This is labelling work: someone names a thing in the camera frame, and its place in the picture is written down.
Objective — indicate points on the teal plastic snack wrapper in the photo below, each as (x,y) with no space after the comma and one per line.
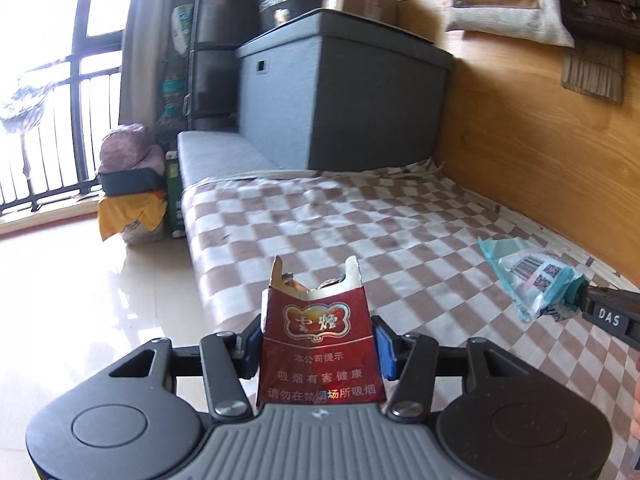
(530,275)

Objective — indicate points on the black tray case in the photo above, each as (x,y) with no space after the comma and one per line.
(130,184)

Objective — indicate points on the black balcony railing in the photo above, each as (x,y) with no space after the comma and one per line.
(85,125)

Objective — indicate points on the wooden wall panel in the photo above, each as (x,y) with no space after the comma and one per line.
(525,140)

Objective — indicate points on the white decorative pillow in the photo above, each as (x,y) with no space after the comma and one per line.
(500,0)

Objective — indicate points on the white green paper pack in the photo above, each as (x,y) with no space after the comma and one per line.
(182,27)

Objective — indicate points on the torn cigarette pack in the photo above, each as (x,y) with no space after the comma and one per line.
(320,340)

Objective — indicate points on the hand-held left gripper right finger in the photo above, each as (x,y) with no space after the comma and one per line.
(384,350)

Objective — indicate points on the grey fabric storage box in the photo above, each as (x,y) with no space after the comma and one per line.
(350,90)

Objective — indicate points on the yellow cloth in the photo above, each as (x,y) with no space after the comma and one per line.
(127,210)

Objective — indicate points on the teal patterned bag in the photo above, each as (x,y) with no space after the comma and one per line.
(172,92)

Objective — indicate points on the brown leather fringed bag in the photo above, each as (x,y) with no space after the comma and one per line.
(600,5)

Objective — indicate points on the cardboard box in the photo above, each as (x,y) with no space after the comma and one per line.
(365,0)

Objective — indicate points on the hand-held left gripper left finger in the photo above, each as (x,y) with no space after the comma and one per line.
(253,350)

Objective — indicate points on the beige brown curtain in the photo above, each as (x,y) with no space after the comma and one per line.
(150,60)

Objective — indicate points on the hanging net basket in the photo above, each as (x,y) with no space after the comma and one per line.
(25,102)

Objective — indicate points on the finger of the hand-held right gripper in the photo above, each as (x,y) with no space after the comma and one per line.
(579,297)

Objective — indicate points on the grey mattress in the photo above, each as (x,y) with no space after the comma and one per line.
(215,155)

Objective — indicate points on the brown white checkered blanket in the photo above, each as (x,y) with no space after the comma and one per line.
(350,220)

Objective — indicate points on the green carton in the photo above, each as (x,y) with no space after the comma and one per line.
(175,195)

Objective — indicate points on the white sack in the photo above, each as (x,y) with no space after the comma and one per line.
(145,232)

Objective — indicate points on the pink stuffed bag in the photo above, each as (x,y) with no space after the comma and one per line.
(130,147)

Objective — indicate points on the black round box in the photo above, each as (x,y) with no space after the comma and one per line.
(287,7)

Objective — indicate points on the black drawer tower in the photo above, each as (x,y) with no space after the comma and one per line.
(217,70)

